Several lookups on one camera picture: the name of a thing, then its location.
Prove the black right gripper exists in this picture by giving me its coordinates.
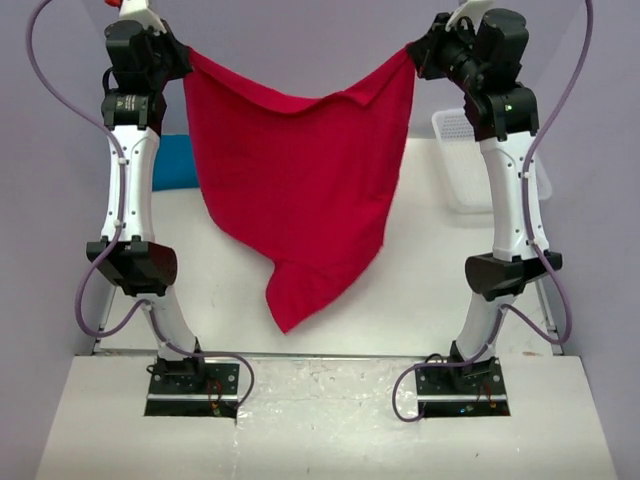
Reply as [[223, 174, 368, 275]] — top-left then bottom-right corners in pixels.
[[410, 9, 489, 93]]

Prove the red t shirt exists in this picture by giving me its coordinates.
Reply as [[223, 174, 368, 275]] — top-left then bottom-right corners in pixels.
[[184, 50, 415, 332]]

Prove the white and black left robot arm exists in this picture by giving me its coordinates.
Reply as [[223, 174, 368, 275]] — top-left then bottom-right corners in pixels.
[[86, 18, 208, 395]]

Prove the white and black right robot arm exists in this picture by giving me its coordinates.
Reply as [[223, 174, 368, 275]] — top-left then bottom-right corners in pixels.
[[407, 1, 563, 393]]

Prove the folded blue t shirt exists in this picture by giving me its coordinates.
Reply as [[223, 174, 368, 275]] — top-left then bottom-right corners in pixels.
[[152, 135, 199, 192]]

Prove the white perforated plastic basket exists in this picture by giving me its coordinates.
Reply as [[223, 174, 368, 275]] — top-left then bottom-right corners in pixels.
[[430, 110, 553, 215]]

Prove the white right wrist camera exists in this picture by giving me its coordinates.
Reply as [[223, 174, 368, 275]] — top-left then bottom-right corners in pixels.
[[445, 0, 494, 31]]

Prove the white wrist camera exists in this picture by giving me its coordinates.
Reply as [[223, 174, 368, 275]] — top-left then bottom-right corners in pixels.
[[445, 0, 494, 31], [104, 0, 166, 33]]

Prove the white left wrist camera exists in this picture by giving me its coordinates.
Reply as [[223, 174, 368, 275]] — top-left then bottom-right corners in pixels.
[[104, 0, 166, 33]]

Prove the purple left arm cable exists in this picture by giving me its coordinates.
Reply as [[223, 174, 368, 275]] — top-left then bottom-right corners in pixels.
[[23, 0, 255, 414]]

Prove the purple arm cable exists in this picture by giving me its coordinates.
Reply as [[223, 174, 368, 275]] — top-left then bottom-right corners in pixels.
[[391, 0, 596, 424], [23, 0, 255, 414]]

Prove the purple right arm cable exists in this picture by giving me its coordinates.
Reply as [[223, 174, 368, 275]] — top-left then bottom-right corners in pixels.
[[391, 0, 596, 424]]

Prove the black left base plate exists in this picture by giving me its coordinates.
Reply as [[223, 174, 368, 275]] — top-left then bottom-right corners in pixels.
[[144, 358, 240, 420]]

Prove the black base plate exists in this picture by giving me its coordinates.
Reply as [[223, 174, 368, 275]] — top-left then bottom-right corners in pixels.
[[144, 358, 240, 420], [415, 357, 511, 419]]

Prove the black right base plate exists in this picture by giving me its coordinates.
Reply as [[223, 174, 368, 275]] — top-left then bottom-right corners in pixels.
[[415, 357, 511, 419]]

